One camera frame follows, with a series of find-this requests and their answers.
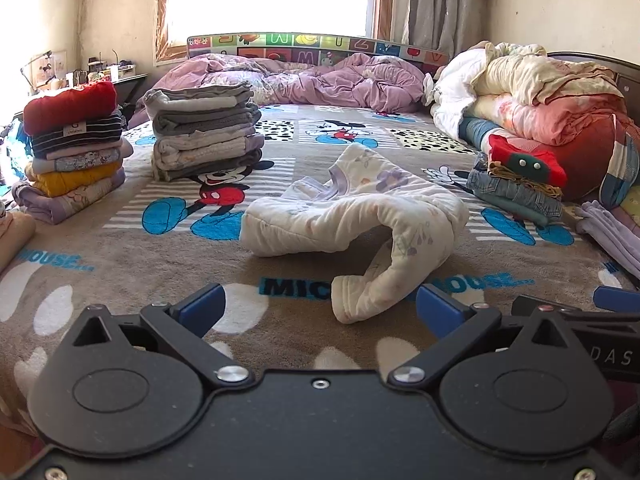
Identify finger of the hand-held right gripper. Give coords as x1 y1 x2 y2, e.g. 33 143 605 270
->
594 284 640 313
511 296 640 328

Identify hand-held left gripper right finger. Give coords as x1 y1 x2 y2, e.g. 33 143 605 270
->
386 283 592 390

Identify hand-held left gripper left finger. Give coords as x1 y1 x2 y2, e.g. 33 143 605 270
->
52 283 257 390

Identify white padded floral baby garment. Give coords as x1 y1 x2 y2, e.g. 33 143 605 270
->
239 142 471 324

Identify pale purple folded clothes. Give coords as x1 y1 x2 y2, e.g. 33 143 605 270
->
575 200 640 291

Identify stack of grey folded clothes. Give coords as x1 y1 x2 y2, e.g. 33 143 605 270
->
143 81 266 183

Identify stack of colourful folded clothes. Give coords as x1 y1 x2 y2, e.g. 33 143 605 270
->
11 81 135 226

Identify brown cartoon printed blanket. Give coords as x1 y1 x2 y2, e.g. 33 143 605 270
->
0 102 640 461

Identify folded teal garment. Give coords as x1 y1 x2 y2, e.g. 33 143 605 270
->
480 195 566 228

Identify folded blue jeans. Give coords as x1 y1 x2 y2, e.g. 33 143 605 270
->
467 152 566 218

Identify mustard lace cloth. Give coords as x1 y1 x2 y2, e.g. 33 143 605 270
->
487 162 563 198

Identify plaid patchwork pillow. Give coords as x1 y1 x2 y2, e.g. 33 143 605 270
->
597 115 640 211

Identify red cushion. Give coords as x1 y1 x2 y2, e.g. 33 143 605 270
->
547 112 636 203

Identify red and green garment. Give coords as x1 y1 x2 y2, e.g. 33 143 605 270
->
486 133 568 188

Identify blue plaid cloth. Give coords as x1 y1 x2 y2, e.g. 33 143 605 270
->
457 116 506 153

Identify pink floral quilt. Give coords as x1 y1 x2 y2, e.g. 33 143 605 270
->
470 92 631 148

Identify peach cloth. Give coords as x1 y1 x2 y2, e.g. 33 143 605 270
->
0 210 37 273

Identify dark wooden headboard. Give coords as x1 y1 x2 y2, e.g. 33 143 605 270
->
547 50 640 121

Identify pile of bedding and pillows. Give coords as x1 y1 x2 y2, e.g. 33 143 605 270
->
422 42 548 136

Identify cream quilt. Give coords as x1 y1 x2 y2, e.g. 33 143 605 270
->
472 42 626 106

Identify dark cluttered desk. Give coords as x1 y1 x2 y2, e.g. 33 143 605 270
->
65 62 151 111

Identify purple quilt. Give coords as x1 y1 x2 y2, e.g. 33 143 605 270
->
127 52 436 128

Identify colourful alphabet headboard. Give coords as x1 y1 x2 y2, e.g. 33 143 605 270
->
186 31 451 76

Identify black desk lamp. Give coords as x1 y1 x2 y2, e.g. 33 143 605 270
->
20 49 53 96

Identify grey curtain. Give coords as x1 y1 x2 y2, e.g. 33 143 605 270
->
407 0 488 61

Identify wall picture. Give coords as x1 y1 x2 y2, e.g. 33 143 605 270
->
32 50 68 86

